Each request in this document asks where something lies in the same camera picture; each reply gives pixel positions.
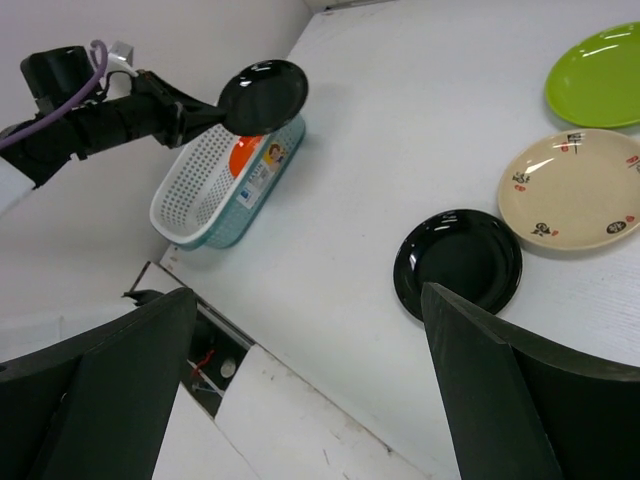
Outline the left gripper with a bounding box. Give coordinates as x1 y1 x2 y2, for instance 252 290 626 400
74 70 227 158

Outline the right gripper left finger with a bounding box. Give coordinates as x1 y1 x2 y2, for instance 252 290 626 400
1 288 196 479

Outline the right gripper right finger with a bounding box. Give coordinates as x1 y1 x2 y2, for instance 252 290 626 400
421 283 639 479

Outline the orange plate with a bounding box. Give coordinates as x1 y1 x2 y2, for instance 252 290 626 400
228 136 264 179

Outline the black plate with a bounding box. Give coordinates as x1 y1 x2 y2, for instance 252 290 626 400
392 209 523 321
217 59 309 136

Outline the beige plate with small motifs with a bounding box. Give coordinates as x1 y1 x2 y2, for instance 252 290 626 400
497 129 639 252

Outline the green plate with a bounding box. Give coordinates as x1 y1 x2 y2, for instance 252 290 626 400
544 21 639 129

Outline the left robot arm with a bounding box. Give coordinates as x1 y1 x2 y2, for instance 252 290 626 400
1 40 227 212

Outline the white perforated plastic bin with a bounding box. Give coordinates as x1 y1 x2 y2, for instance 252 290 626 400
150 115 306 251

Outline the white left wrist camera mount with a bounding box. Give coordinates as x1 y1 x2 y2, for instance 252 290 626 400
107 41 137 76

